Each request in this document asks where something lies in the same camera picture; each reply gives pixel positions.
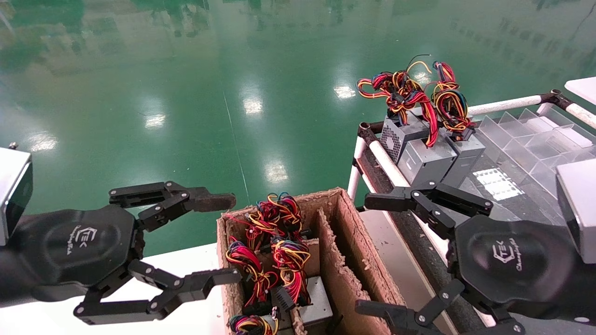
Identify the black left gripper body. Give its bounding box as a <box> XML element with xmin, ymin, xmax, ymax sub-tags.
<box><xmin>16</xmin><ymin>205</ymin><xmax>143</xmax><ymax>287</ymax></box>

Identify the left gripper worn-pad finger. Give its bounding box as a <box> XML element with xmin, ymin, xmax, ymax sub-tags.
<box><xmin>108</xmin><ymin>181</ymin><xmax>237</xmax><ymax>233</ymax></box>

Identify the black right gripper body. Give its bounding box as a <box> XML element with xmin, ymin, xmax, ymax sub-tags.
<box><xmin>448</xmin><ymin>215</ymin><xmax>580</xmax><ymax>318</ymax></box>

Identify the left gripper black-pad finger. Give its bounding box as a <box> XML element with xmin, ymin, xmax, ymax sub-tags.
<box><xmin>74</xmin><ymin>260</ymin><xmax>243</xmax><ymax>325</ymax></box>

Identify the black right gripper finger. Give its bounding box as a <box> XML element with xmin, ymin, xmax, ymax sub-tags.
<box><xmin>355</xmin><ymin>278</ymin><xmax>526</xmax><ymax>335</ymax></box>
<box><xmin>364</xmin><ymin>181</ymin><xmax>493</xmax><ymax>241</ymax></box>

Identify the grey power supply with wires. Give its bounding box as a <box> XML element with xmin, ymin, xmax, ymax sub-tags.
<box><xmin>431</xmin><ymin>60</ymin><xmax>486</xmax><ymax>189</ymax></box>
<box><xmin>228</xmin><ymin>307</ymin><xmax>281</xmax><ymax>335</ymax></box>
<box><xmin>271</xmin><ymin>237</ymin><xmax>334</xmax><ymax>327</ymax></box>
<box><xmin>227</xmin><ymin>193</ymin><xmax>312</xmax><ymax>249</ymax></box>
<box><xmin>225</xmin><ymin>236</ymin><xmax>280</xmax><ymax>317</ymax></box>
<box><xmin>398</xmin><ymin>133</ymin><xmax>458</xmax><ymax>188</ymax></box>

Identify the brown cardboard box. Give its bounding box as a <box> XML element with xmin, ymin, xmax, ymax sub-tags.
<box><xmin>217</xmin><ymin>188</ymin><xmax>406</xmax><ymax>335</ymax></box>

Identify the black pipe corner connector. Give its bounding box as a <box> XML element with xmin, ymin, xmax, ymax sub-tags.
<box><xmin>539</xmin><ymin>89</ymin><xmax>574</xmax><ymax>111</ymax></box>
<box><xmin>358</xmin><ymin>122</ymin><xmax>383</xmax><ymax>146</ymax></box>

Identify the long cardboard divider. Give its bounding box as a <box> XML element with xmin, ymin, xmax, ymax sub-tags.
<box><xmin>317</xmin><ymin>208</ymin><xmax>373</xmax><ymax>335</ymax></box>

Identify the clear acrylic divider tray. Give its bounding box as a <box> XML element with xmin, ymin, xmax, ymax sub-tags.
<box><xmin>479</xmin><ymin>107</ymin><xmax>596</xmax><ymax>223</ymax></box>

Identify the white table corner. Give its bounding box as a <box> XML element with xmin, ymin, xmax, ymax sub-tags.
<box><xmin>564</xmin><ymin>77</ymin><xmax>596</xmax><ymax>106</ymax></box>

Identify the long white frame rail pipe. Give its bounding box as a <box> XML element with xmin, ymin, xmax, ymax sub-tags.
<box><xmin>370</xmin><ymin>140</ymin><xmax>496</xmax><ymax>328</ymax></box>

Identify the mesh-sided power supply with wires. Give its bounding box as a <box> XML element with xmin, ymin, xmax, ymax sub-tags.
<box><xmin>357</xmin><ymin>55</ymin><xmax>439</xmax><ymax>163</ymax></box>

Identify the white frame leg pipe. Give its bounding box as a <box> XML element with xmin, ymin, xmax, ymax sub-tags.
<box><xmin>347</xmin><ymin>136</ymin><xmax>368</xmax><ymax>201</ymax></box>

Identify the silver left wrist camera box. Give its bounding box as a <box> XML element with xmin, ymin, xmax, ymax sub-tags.
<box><xmin>0</xmin><ymin>148</ymin><xmax>33</xmax><ymax>246</ymax></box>

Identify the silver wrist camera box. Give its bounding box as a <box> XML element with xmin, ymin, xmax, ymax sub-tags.
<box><xmin>0</xmin><ymin>148</ymin><xmax>33</xmax><ymax>246</ymax></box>
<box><xmin>556</xmin><ymin>158</ymin><xmax>596</xmax><ymax>265</ymax></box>

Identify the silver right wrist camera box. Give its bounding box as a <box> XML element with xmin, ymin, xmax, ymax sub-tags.
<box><xmin>556</xmin><ymin>158</ymin><xmax>596</xmax><ymax>265</ymax></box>

